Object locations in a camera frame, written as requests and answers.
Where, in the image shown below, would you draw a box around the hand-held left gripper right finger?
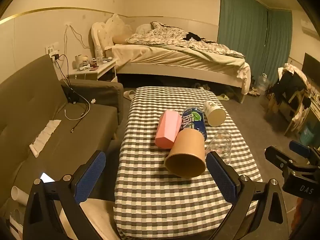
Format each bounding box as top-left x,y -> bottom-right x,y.
206,151 -> 291,240

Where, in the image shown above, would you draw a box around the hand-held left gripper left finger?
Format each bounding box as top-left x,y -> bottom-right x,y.
22,150 -> 107,240

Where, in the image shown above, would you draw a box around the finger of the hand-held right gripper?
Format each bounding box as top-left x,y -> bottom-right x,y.
264,146 -> 296,171
289,140 -> 320,167

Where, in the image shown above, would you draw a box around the brown paper cup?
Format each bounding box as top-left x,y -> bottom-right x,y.
164,129 -> 207,179

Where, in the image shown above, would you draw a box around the clear plastic cup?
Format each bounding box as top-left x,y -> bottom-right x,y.
205,130 -> 232,165

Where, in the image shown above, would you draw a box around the white printed cup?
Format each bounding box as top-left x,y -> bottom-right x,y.
202,101 -> 227,127

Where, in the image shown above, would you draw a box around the pink faceted cup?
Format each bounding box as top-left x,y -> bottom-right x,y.
155,110 -> 183,149

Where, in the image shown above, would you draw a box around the white paper cup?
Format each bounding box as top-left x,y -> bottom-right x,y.
11,185 -> 31,203

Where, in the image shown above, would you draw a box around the teal bin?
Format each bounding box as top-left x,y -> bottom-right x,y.
299,122 -> 318,146

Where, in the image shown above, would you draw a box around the wooden chair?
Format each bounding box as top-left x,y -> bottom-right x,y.
266,63 -> 312,136

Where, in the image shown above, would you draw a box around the smartphone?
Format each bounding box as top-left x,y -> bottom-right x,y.
40,172 -> 56,184

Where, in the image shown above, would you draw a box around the white tissue paper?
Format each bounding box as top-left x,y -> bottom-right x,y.
29,119 -> 62,158

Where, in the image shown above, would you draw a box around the dark jacket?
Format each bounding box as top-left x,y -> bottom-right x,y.
271,72 -> 307,105

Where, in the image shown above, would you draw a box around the blue drink can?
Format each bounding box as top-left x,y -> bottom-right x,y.
181,106 -> 208,141

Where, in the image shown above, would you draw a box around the grey checkered tablecloth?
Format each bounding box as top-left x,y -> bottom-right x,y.
114,86 -> 263,240

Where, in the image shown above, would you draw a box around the clear water jug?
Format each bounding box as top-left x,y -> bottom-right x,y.
257,73 -> 271,92

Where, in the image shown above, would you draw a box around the black television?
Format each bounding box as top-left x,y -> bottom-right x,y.
301,52 -> 320,81

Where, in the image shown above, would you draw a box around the white slipper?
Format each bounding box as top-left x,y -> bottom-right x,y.
123,90 -> 137,101

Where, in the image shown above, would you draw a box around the grey fabric sofa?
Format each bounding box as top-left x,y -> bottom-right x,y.
0,54 -> 124,230

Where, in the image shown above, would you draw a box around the white nightstand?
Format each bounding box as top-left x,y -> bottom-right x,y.
67,58 -> 118,82

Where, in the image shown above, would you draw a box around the white air conditioner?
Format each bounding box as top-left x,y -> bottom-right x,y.
301,19 -> 320,37

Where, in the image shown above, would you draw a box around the white bed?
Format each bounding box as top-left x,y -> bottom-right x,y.
91,14 -> 251,104

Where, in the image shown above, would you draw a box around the green curtain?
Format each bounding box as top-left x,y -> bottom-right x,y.
217,0 -> 293,62

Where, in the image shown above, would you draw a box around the beige pillow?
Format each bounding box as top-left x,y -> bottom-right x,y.
112,32 -> 133,45

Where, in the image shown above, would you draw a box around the white padded headboard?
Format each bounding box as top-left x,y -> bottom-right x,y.
91,14 -> 133,56

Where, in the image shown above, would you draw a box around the black clothes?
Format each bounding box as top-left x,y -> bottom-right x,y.
183,31 -> 203,42

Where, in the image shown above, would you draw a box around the floral quilt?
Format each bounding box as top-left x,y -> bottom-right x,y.
125,21 -> 244,58

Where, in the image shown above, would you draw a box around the white charging cable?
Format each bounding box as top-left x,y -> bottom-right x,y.
64,104 -> 88,121

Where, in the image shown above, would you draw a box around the black cable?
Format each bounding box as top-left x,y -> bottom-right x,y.
53,53 -> 91,133

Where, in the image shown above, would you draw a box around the white wall socket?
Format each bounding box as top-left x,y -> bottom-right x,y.
45,43 -> 60,56

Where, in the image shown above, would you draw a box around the white wall cable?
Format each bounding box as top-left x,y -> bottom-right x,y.
64,24 -> 92,50

